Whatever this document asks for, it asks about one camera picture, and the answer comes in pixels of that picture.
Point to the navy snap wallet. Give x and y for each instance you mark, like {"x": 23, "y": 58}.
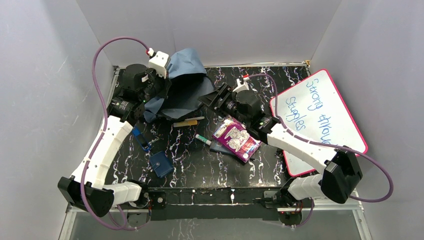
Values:
{"x": 161, "y": 164}

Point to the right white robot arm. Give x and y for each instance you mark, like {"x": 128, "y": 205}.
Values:
{"x": 338, "y": 168}

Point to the green white glue stick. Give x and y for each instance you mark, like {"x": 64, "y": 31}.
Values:
{"x": 203, "y": 139}

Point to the blue student backpack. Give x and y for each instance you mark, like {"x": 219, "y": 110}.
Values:
{"x": 189, "y": 81}

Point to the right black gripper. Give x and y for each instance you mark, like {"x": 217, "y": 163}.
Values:
{"x": 225, "y": 92}

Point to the yellow orange highlighter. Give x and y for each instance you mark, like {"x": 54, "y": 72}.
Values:
{"x": 185, "y": 123}

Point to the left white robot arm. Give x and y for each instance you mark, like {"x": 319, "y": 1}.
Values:
{"x": 85, "y": 188}

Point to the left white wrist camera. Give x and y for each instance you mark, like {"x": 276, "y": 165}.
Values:
{"x": 158, "y": 61}

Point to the pink framed whiteboard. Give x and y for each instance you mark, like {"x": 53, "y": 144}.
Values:
{"x": 315, "y": 109}

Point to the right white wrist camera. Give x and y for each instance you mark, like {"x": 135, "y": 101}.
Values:
{"x": 241, "y": 85}

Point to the white pen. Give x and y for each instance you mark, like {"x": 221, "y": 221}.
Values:
{"x": 195, "y": 118}

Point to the dark blue notebook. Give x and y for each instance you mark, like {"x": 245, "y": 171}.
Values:
{"x": 217, "y": 147}

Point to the black front rail frame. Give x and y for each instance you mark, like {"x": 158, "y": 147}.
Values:
{"x": 213, "y": 203}

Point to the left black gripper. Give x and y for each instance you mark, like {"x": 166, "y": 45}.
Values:
{"x": 160, "y": 88}

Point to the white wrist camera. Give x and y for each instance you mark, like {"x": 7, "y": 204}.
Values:
{"x": 241, "y": 85}
{"x": 158, "y": 61}

